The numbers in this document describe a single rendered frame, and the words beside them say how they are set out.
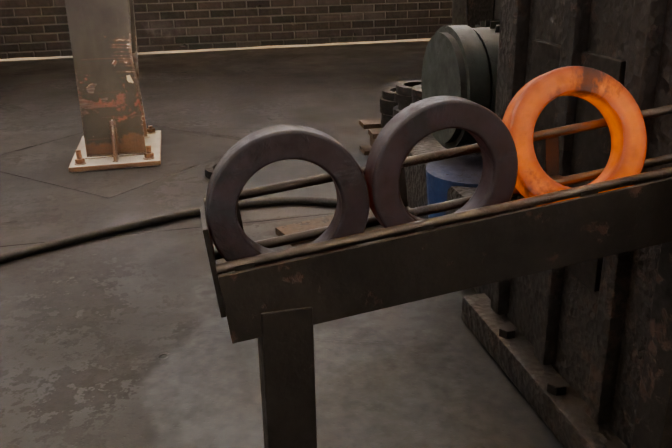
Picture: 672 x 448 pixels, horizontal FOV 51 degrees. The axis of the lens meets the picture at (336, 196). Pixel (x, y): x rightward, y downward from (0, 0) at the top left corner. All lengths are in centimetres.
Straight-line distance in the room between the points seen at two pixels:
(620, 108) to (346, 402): 89
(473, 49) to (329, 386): 105
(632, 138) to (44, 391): 132
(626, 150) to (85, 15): 265
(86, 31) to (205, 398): 204
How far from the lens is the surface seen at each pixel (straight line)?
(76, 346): 188
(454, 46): 214
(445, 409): 156
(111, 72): 330
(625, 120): 96
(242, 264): 78
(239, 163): 76
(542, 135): 94
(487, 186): 87
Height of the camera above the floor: 92
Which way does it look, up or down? 20 degrees down
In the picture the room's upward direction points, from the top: 1 degrees counter-clockwise
